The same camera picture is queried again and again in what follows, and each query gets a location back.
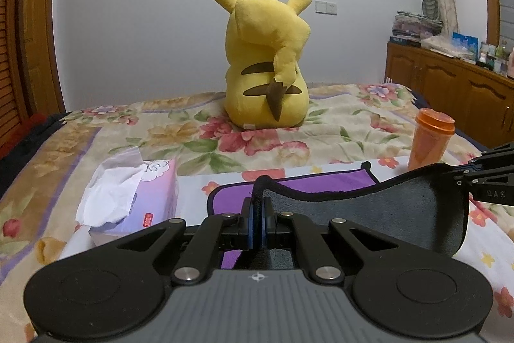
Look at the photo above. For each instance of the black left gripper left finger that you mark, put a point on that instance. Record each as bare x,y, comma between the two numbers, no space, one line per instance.
116,288

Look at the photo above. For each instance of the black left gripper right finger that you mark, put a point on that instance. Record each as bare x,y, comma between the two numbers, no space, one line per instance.
397,289

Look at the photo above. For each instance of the grey towel black trim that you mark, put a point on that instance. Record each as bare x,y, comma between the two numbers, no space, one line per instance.
424,207

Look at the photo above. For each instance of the orange plastic cup with lid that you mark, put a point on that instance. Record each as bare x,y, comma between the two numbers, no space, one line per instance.
431,137

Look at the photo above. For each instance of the wooden sideboard cabinet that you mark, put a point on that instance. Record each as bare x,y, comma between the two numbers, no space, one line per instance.
479,100

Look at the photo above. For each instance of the purple tissue box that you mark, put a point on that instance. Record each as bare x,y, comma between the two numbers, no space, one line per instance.
127,194

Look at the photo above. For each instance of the small bottles on cabinet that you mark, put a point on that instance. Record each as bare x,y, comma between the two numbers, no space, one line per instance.
496,58

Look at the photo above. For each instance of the blue picture box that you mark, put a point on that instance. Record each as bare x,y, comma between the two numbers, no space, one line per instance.
467,46

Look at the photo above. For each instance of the purple towel black trim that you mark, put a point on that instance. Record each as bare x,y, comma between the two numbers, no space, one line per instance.
229,198

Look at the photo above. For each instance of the stack of folded fabrics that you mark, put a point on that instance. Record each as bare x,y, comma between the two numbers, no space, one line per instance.
415,26

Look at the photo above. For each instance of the yellow Pikachu plush toy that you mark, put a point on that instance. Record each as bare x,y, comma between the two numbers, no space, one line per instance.
264,43

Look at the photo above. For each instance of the wooden door frame left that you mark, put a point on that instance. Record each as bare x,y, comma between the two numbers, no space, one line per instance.
29,74

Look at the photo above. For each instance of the white wall switch plate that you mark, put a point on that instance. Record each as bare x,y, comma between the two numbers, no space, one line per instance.
326,8

